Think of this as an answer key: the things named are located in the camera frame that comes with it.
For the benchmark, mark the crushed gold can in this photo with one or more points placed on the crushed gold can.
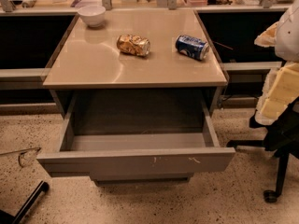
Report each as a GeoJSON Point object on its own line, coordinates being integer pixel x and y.
{"type": "Point", "coordinates": [134, 45]}

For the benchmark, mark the grey top drawer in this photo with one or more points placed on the grey top drawer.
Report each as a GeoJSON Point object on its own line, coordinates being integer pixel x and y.
{"type": "Point", "coordinates": [126, 135]}

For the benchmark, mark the black chair leg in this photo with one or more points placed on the black chair leg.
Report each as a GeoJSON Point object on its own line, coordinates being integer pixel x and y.
{"type": "Point", "coordinates": [6, 218]}

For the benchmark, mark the white ceramic bowl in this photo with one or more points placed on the white ceramic bowl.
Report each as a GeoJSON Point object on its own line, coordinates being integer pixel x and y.
{"type": "Point", "coordinates": [93, 15]}

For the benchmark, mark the grey drawer cabinet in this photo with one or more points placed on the grey drawer cabinet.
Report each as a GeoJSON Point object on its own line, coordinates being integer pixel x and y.
{"type": "Point", "coordinates": [90, 59]}

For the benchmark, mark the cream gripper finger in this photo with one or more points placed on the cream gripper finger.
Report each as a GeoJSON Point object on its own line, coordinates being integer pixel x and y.
{"type": "Point", "coordinates": [283, 92]}
{"type": "Point", "coordinates": [267, 38]}

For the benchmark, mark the blue soda can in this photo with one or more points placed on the blue soda can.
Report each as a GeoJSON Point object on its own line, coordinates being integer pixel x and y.
{"type": "Point", "coordinates": [192, 47]}

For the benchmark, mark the black office chair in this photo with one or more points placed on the black office chair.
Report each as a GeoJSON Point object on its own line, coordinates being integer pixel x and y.
{"type": "Point", "coordinates": [283, 138]}

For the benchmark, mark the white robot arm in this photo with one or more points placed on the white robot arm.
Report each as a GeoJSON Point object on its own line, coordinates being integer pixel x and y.
{"type": "Point", "coordinates": [286, 48]}

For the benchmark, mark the clear wire glasses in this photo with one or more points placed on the clear wire glasses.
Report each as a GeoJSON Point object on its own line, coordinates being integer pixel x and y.
{"type": "Point", "coordinates": [25, 156]}

